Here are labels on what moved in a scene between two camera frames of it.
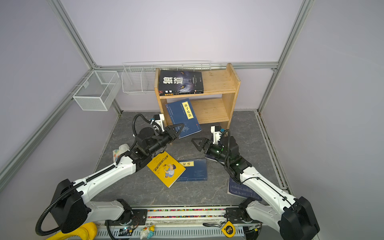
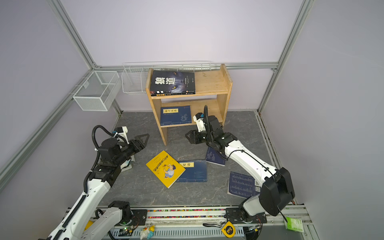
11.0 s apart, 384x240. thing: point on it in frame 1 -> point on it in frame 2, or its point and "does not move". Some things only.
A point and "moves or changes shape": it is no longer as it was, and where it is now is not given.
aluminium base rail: x=170 y=223 does not move
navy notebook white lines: x=242 y=190 does not move
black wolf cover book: x=180 y=81 moves or changes shape
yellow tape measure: x=228 y=229 does not move
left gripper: x=172 y=134 -> x=141 y=144
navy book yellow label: x=182 y=112 moves or changes shape
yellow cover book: x=167 y=168 does not move
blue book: x=196 y=170 does not move
